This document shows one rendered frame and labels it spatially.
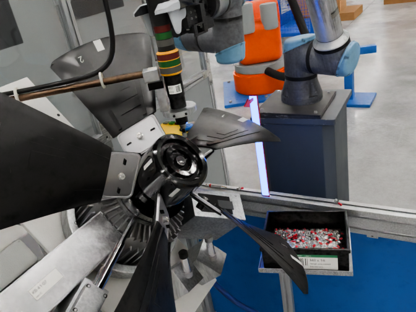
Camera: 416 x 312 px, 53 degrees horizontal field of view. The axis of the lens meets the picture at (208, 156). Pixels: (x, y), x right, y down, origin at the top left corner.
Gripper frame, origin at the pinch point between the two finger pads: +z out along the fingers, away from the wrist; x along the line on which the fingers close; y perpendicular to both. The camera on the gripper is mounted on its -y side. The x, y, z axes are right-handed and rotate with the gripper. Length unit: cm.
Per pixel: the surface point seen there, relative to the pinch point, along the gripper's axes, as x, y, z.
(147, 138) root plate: 3.9, 24.0, 3.8
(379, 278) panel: -33, 87, -40
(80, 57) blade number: 21.9, 8.5, -1.6
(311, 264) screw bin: -21, 66, -16
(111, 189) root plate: 4.3, 28.6, 16.2
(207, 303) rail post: 31, 118, -38
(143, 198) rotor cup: 2.2, 33.5, 11.0
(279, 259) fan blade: -22, 48, 4
